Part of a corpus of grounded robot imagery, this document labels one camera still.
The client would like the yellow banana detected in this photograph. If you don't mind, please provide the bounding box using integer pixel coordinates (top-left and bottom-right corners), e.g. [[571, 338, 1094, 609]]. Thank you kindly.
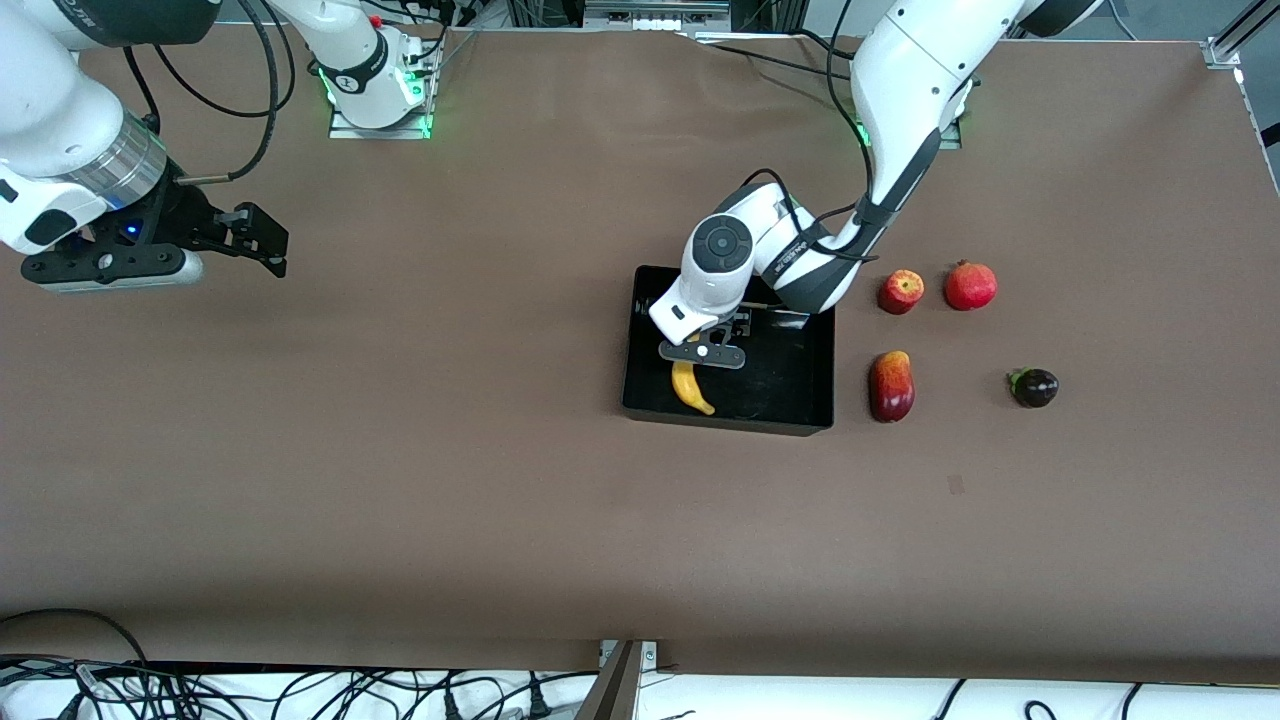
[[671, 360, 717, 416]]

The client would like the aluminium profile bracket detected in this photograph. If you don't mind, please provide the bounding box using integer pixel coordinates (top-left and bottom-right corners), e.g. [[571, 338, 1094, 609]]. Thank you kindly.
[[578, 640, 658, 720]]

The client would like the black cable on table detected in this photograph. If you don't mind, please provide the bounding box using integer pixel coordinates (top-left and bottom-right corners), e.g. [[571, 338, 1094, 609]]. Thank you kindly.
[[690, 30, 853, 83]]

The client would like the black cable tangle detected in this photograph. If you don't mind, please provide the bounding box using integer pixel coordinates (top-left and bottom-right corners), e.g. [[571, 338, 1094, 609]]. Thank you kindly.
[[0, 655, 601, 720]]

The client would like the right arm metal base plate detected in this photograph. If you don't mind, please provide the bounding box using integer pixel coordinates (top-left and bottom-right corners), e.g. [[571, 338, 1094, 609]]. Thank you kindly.
[[328, 40, 434, 140]]

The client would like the red pomegranate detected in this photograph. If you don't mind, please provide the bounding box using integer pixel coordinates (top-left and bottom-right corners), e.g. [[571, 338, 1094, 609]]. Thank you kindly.
[[944, 260, 999, 312]]

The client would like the black rectangular plastic box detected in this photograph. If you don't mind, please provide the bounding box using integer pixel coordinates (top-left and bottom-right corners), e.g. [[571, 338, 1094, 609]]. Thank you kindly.
[[621, 265, 837, 438]]

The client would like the dark purple eggplant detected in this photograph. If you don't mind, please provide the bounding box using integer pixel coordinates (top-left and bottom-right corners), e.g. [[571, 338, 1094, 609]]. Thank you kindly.
[[1007, 367, 1060, 409]]

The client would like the white power strip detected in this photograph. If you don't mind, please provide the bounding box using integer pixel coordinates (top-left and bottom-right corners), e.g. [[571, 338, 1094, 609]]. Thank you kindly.
[[585, 0, 731, 29]]

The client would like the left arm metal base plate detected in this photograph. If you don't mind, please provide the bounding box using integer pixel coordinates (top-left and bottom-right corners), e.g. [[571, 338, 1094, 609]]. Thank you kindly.
[[856, 110, 963, 151]]

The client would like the red yellow mango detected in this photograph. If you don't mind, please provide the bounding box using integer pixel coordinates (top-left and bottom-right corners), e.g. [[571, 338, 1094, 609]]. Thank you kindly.
[[866, 350, 917, 424]]

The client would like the red apple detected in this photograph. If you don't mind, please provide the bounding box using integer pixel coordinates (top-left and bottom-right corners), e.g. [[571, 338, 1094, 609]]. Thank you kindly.
[[879, 269, 926, 316]]

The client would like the black looping cable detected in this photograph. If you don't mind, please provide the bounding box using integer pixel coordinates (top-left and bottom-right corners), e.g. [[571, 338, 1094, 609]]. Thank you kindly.
[[0, 607, 151, 667]]

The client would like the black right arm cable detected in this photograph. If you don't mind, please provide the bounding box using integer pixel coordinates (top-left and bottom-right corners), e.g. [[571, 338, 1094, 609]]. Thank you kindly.
[[120, 0, 298, 188]]

